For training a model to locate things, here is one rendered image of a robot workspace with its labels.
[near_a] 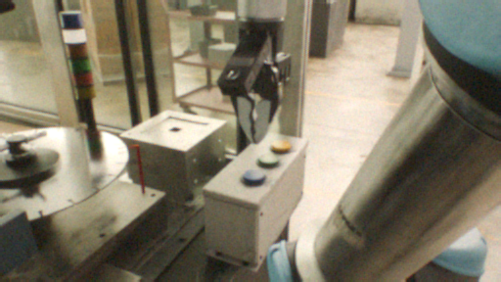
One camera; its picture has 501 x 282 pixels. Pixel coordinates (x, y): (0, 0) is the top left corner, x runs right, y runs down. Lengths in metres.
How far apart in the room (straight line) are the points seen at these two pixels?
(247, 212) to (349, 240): 0.36
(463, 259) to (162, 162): 0.61
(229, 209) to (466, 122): 0.52
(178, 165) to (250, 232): 0.25
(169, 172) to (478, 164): 0.72
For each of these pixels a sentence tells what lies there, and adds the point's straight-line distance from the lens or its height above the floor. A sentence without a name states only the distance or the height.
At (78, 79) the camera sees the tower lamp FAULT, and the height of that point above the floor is 1.02.
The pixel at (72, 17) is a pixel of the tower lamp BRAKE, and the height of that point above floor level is 1.15.
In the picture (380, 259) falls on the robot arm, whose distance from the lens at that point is 0.33.
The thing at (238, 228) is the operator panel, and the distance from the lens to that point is 0.70.
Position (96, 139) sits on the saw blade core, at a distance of 0.80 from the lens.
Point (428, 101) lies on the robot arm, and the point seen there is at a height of 1.20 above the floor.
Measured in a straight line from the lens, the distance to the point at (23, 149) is 0.70.
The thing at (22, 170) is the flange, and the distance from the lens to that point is 0.71.
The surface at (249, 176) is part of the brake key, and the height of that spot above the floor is 0.91.
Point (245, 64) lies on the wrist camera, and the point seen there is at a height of 1.13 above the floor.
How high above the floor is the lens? 1.27
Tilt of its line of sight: 25 degrees down
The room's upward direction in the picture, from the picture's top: straight up
